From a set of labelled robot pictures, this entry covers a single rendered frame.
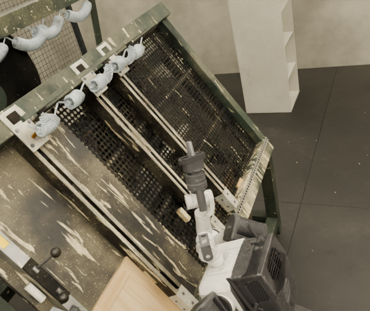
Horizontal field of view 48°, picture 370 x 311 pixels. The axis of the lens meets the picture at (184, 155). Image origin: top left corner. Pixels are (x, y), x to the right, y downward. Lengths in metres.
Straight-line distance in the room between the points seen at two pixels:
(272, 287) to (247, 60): 4.04
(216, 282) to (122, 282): 0.49
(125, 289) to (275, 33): 3.80
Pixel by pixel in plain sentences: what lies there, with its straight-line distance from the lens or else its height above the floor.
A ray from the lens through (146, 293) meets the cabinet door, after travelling 1.93.
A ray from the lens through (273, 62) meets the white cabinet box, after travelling 5.18.
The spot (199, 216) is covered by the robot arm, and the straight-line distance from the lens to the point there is 1.85.
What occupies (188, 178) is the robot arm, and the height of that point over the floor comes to 1.52.
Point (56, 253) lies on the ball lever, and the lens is 1.57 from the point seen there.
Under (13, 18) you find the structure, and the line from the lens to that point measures 2.54.
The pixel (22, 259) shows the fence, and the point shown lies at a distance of 1.65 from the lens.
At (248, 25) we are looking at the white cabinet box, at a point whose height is 1.14.
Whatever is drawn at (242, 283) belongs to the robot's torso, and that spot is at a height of 1.37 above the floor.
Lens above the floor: 2.48
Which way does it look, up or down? 30 degrees down
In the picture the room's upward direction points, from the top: 15 degrees counter-clockwise
